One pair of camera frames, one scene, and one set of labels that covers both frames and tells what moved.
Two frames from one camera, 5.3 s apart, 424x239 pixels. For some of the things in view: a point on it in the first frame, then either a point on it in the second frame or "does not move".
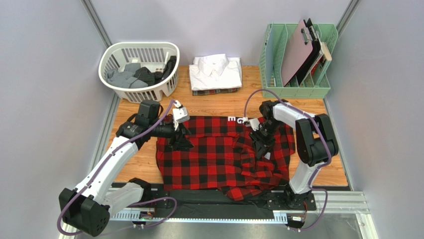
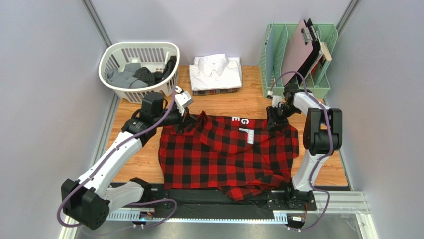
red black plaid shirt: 224,158 does not move
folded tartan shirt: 208,91 does not move
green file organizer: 317,84 does not move
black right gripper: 262,135 -> 273,114
